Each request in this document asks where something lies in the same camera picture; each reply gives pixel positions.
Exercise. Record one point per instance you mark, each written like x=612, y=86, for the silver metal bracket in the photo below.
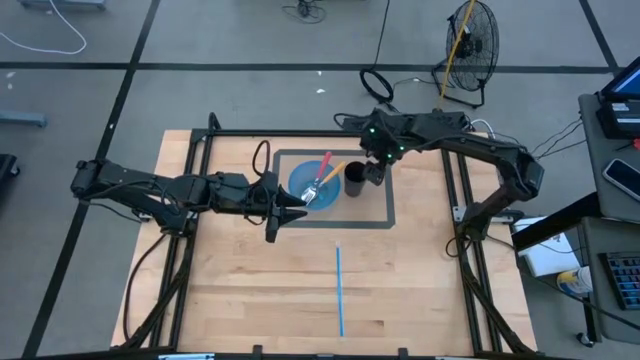
x=459, y=214

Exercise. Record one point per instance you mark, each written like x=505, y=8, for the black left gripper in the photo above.
x=272, y=210

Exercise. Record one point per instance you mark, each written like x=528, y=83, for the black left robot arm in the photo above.
x=150, y=187

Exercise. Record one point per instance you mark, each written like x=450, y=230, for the black floor fan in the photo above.
x=472, y=47

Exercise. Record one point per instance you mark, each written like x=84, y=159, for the black laptop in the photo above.
x=625, y=85

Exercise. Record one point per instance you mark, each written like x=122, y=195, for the grey desk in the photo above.
x=595, y=150
x=597, y=240

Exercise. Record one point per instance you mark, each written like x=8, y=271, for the white box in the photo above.
x=545, y=255

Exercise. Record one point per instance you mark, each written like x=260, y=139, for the black keyboard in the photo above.
x=625, y=280

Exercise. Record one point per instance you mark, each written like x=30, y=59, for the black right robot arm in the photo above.
x=475, y=142

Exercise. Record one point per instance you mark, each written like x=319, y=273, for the grey floor bar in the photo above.
x=22, y=119
x=60, y=4

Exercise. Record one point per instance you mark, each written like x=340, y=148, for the blue translucent plastic bowl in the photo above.
x=300, y=175

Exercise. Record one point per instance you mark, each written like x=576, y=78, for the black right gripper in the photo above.
x=375, y=172

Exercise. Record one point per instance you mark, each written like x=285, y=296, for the black diagonal beam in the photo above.
x=555, y=222

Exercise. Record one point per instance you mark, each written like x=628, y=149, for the long blue straw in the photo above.
x=339, y=290

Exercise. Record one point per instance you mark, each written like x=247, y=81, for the grey tape square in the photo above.
x=300, y=152

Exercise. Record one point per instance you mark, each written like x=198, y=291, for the red tool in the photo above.
x=636, y=144

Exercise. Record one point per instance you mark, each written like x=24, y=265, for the white wipes canister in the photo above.
x=575, y=281

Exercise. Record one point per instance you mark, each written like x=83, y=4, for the black smartphone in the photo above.
x=622, y=177

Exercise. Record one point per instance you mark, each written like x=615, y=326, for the black cylindrical cup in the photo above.
x=354, y=182

